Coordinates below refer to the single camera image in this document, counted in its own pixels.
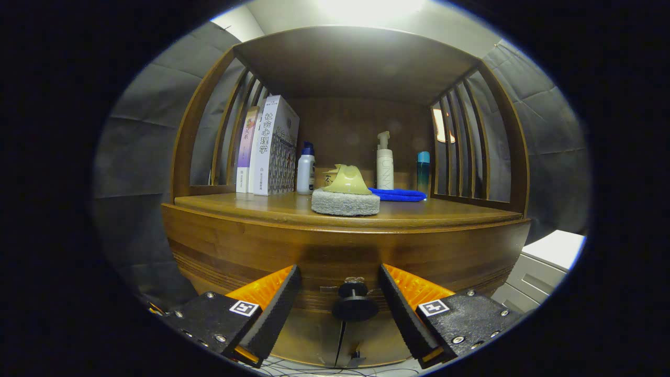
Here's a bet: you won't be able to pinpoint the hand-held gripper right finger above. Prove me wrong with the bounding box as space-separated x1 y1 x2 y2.
379 264 524 370

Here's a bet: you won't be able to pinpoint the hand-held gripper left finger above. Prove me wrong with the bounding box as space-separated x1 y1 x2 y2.
157 265 302 369

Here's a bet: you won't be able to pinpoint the brown wooden drawer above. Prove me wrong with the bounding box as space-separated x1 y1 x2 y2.
161 204 532 321

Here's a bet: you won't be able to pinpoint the green handled scrub brush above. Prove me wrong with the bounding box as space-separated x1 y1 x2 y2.
311 164 381 217

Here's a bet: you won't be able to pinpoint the wooden cabinet door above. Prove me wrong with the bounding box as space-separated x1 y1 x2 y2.
340 313 414 367
272 309 343 367

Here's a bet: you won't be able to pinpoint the wooden countertop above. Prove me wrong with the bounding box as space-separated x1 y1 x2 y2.
173 191 524 228

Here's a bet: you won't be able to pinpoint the brown wooden cabinet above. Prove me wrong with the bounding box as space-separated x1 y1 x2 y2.
160 25 532 367

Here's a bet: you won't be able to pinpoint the blue folded cloth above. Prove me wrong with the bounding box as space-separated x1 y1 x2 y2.
368 187 427 202

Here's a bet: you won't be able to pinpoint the thin white book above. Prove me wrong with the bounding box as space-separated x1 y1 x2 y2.
247 113 262 194

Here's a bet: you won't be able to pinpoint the white bottle blue cap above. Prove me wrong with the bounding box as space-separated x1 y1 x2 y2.
297 141 316 195

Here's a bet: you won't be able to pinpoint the yellow lidded teacup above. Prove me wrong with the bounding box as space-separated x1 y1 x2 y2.
321 167 346 189

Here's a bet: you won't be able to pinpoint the blue transparent bottle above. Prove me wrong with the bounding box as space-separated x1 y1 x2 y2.
417 151 431 194

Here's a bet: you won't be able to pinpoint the white pump bottle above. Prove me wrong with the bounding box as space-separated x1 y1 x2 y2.
376 131 395 190

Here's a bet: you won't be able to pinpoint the thick white patterned book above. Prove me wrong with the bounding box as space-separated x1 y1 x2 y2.
253 95 300 196

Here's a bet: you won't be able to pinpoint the purple book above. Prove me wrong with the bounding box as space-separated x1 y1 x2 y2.
236 106 261 193

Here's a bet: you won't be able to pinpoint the black backdrop cloth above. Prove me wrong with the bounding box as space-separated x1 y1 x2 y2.
94 21 592 309

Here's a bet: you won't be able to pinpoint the black floor cables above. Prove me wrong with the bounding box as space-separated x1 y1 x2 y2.
256 359 419 377

